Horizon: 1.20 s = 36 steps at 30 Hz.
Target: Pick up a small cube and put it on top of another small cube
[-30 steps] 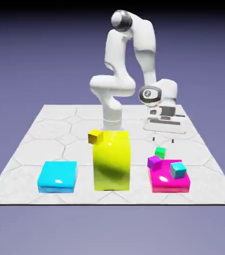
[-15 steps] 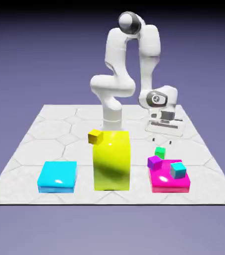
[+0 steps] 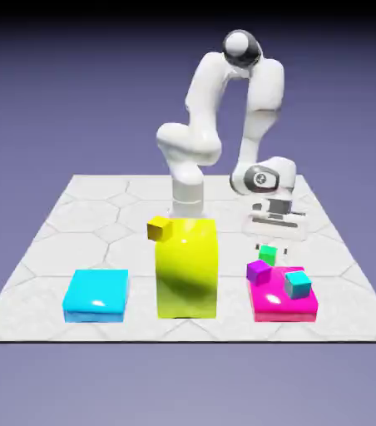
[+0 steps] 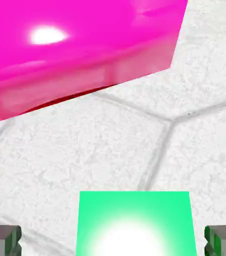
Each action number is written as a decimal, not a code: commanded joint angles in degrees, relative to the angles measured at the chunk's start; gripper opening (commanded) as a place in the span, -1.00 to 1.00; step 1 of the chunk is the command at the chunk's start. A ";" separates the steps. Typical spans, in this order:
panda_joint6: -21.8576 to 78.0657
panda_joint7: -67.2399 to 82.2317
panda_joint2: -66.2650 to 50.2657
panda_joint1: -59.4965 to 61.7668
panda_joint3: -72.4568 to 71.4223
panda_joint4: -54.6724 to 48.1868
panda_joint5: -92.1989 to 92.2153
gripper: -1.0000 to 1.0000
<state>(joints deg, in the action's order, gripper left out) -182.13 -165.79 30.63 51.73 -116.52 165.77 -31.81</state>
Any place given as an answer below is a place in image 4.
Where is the small green cube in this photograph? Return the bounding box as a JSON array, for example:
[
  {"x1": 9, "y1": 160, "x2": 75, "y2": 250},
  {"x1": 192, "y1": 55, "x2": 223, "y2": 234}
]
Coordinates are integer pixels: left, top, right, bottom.
[{"x1": 75, "y1": 190, "x2": 198, "y2": 256}]

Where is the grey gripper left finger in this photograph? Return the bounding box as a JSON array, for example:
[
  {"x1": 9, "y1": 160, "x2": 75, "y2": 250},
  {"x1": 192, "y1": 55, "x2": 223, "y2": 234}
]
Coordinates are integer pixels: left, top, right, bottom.
[{"x1": 0, "y1": 225, "x2": 23, "y2": 256}]

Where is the large pink box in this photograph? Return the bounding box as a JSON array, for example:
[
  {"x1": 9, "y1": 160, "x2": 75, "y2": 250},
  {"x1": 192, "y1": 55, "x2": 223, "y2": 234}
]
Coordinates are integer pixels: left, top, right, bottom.
[{"x1": 0, "y1": 0, "x2": 189, "y2": 126}]

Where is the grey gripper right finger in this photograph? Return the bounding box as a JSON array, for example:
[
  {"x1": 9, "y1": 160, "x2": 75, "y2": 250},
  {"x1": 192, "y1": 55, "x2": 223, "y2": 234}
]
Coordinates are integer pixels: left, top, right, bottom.
[{"x1": 204, "y1": 225, "x2": 226, "y2": 256}]

